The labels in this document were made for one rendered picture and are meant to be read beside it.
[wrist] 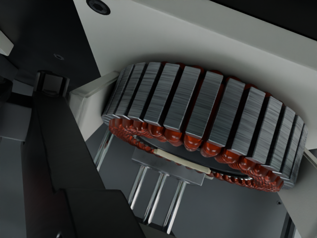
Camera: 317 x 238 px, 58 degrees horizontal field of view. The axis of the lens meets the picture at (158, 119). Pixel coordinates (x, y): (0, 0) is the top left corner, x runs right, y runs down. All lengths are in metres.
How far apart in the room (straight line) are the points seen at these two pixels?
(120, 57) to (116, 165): 0.27
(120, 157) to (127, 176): 0.03
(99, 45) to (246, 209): 0.35
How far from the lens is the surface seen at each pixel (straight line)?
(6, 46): 0.28
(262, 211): 0.45
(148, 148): 0.20
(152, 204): 0.31
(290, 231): 0.41
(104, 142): 0.24
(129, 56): 0.15
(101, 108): 0.15
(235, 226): 0.44
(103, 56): 0.17
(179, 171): 0.29
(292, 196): 0.17
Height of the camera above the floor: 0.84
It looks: 12 degrees down
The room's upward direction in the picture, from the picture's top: 159 degrees counter-clockwise
